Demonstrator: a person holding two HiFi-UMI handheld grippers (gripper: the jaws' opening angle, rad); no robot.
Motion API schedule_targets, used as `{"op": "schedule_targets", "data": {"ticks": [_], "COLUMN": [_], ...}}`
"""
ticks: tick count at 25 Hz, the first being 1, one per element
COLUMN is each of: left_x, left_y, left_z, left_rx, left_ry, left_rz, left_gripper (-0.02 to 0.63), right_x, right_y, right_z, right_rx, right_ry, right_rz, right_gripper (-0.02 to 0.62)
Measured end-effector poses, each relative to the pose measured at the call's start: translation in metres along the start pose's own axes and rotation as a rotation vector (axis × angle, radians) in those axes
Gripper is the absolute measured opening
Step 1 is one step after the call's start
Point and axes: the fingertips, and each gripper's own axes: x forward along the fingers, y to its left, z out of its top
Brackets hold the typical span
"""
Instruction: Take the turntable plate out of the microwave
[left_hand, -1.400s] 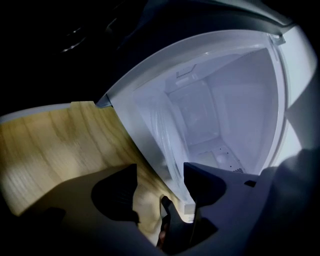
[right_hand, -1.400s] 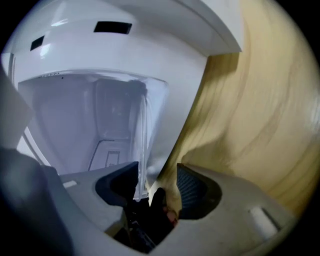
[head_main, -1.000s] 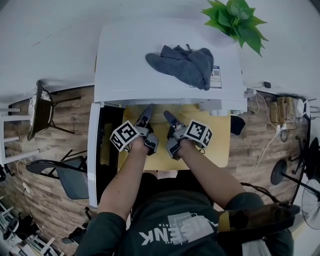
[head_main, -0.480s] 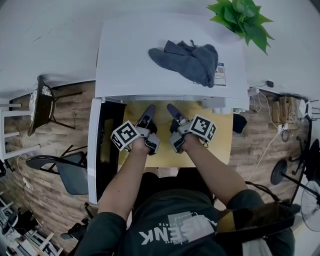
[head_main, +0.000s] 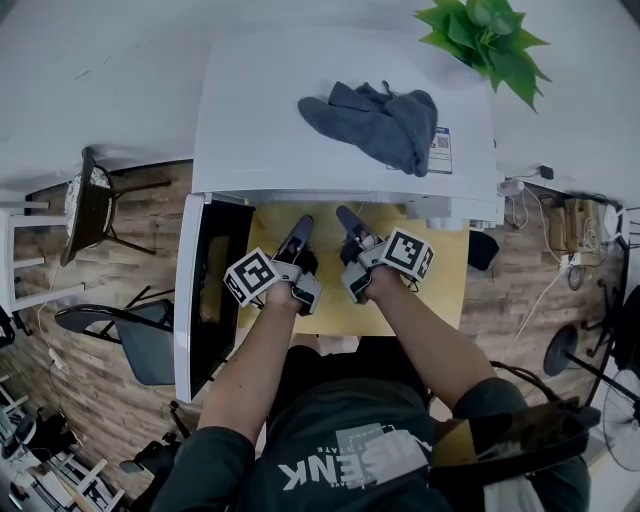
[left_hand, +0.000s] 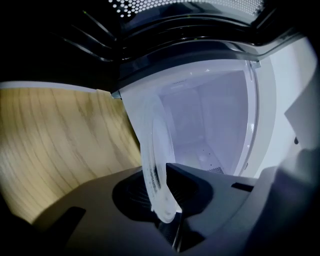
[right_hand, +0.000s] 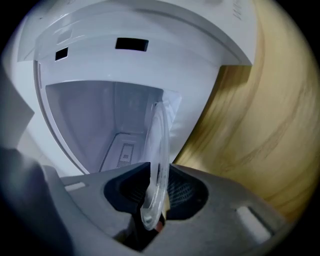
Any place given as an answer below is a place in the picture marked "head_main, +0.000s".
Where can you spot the black wall power adapter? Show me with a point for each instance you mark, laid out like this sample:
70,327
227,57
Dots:
545,172

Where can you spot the brown cardboard box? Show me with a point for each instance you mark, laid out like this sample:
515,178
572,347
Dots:
575,225

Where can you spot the dark blue cloth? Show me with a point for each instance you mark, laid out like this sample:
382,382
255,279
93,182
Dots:
380,125

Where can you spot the white power strip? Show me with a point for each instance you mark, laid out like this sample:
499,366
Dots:
571,260
58,360

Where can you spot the green potted plant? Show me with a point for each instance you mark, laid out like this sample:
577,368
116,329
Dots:
495,45

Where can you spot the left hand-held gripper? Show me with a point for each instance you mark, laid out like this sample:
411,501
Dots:
250,275

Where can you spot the white wooden stool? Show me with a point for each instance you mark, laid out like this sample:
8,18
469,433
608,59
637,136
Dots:
12,270

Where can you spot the black folding chair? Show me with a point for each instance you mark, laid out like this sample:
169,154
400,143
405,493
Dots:
145,340

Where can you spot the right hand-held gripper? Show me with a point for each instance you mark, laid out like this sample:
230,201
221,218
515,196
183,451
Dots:
405,252

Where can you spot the black standing fan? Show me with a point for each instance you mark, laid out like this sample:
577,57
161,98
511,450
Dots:
562,350

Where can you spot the clear plastic bottle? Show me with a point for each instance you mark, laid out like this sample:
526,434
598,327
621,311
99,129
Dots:
511,186

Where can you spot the person's black t-shirt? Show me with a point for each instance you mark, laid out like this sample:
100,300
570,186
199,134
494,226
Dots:
350,450

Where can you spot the black chair patterned cushion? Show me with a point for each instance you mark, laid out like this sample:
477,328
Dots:
90,200

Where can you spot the person's left forearm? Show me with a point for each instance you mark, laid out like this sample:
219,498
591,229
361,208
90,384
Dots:
250,370

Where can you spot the person's right forearm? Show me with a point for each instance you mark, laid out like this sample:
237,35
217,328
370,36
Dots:
430,345

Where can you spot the white microwave oven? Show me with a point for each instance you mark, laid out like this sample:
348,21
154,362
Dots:
260,125

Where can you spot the white router with antennas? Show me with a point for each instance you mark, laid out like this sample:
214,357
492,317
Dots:
619,222

